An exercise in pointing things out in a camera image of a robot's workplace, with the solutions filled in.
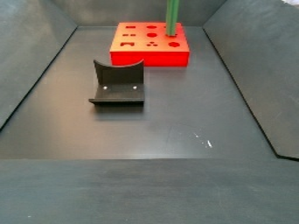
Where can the black curved holder stand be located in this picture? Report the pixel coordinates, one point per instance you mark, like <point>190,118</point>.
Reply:
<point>120,83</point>

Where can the red shape-sorter block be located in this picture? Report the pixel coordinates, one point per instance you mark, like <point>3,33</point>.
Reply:
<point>141,41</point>

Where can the green star-profile peg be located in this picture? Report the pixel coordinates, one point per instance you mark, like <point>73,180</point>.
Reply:
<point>171,17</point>

